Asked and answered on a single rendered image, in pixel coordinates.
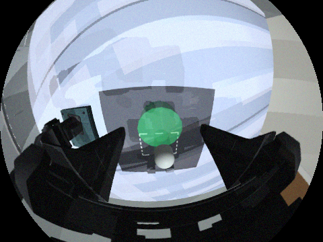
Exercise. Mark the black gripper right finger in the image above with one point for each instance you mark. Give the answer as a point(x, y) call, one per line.
point(233, 154)

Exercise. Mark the green glass bottle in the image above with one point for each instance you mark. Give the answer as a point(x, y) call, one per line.
point(159, 126)

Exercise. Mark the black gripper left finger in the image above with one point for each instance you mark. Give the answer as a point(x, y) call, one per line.
point(94, 163)

